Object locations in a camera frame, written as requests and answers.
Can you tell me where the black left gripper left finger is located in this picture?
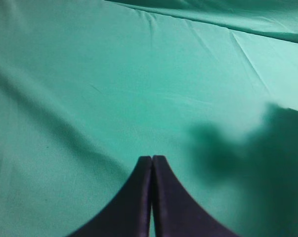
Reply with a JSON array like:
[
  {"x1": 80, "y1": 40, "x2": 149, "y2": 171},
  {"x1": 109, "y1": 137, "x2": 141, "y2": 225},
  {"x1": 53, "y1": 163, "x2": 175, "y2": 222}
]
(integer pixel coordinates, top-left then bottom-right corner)
[{"x1": 70, "y1": 156, "x2": 152, "y2": 237}]

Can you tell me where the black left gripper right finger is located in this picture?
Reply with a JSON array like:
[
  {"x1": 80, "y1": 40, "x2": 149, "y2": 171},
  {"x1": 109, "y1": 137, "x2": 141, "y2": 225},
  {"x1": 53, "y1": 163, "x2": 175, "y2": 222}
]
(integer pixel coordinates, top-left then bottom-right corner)
[{"x1": 152, "y1": 156, "x2": 237, "y2": 237}]

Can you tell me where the green cloth backdrop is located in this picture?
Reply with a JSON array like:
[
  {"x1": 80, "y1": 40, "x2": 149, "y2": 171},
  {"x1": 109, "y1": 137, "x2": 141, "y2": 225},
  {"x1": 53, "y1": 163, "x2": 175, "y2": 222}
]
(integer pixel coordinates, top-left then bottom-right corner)
[{"x1": 0, "y1": 0, "x2": 298, "y2": 237}]

